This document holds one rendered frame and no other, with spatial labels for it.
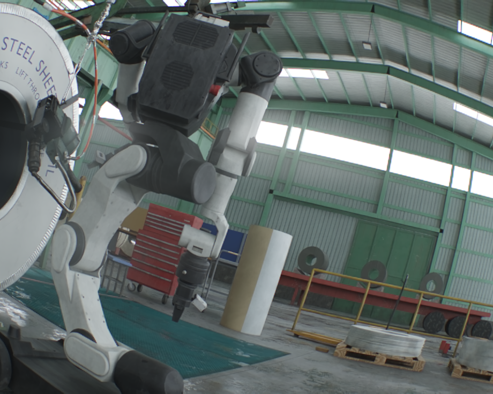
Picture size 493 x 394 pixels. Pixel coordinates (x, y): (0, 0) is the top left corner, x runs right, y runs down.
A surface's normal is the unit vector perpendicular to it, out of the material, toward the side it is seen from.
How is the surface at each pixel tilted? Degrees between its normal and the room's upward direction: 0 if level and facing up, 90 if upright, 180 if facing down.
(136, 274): 90
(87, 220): 90
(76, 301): 90
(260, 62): 91
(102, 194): 114
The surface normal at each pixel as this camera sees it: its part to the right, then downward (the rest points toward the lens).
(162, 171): -0.50, 0.12
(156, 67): 0.01, 0.14
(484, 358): -0.73, -0.32
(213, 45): 0.10, -0.11
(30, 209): 0.90, 0.21
